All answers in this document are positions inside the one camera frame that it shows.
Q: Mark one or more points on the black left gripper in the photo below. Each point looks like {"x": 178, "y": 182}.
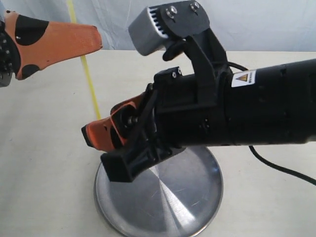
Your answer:
{"x": 29, "y": 45}

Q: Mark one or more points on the round stainless steel plate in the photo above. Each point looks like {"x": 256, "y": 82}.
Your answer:
{"x": 176, "y": 198}

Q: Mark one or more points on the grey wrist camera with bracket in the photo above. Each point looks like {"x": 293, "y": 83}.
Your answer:
{"x": 182, "y": 27}

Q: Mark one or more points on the white backdrop cloth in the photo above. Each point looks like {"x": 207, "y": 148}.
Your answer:
{"x": 240, "y": 25}

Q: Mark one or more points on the thin yellow stick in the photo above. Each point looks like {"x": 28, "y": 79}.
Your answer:
{"x": 84, "y": 63}

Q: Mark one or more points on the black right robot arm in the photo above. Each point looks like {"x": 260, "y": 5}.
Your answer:
{"x": 267, "y": 106}

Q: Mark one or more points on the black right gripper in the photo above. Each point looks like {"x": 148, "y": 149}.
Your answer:
{"x": 185, "y": 111}

